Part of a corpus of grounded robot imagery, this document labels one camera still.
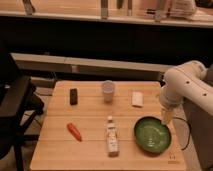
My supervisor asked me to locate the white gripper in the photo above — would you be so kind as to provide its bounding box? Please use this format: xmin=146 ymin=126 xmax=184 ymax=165
xmin=159 ymin=85 xmax=182 ymax=125

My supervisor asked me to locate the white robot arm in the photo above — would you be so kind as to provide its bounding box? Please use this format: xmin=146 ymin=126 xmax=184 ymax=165
xmin=159 ymin=60 xmax=213 ymax=125

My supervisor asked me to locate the green bowl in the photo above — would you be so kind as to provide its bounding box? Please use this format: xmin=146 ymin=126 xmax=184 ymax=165
xmin=134 ymin=116 xmax=172 ymax=154

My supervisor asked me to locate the white sponge block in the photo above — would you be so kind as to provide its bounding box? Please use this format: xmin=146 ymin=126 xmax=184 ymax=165
xmin=132 ymin=92 xmax=143 ymax=107

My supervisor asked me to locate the small clear labelled bottle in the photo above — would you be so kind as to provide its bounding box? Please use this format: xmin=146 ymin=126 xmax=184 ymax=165
xmin=106 ymin=116 xmax=119 ymax=157

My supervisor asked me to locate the translucent plastic cup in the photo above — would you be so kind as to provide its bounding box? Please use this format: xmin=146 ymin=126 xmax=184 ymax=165
xmin=101 ymin=80 xmax=115 ymax=102

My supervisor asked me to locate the black rectangular block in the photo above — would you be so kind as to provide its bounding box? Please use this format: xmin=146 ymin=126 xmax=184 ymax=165
xmin=70 ymin=88 xmax=78 ymax=105

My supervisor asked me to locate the black chair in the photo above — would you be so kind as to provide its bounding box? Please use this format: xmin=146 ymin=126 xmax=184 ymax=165
xmin=0 ymin=48 xmax=44 ymax=171

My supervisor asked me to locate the black cable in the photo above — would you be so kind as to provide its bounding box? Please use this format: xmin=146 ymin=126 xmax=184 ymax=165
xmin=173 ymin=116 xmax=192 ymax=152

